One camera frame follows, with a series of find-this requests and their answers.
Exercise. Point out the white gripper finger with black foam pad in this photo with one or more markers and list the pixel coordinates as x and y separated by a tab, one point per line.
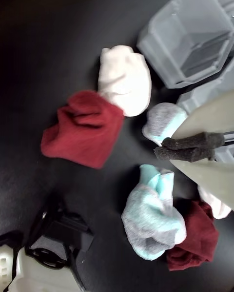
214	177
212	116

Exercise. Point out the dark red sock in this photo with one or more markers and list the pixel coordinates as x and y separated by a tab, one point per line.
200	238
83	131

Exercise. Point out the white sock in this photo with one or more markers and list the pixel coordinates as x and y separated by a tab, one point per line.
219	211
124	82

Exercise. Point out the grey and teal sock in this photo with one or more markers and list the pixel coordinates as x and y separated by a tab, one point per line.
161	121
151	218

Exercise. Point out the grey plastic storage bin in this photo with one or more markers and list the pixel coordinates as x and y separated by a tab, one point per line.
192	99
185	28

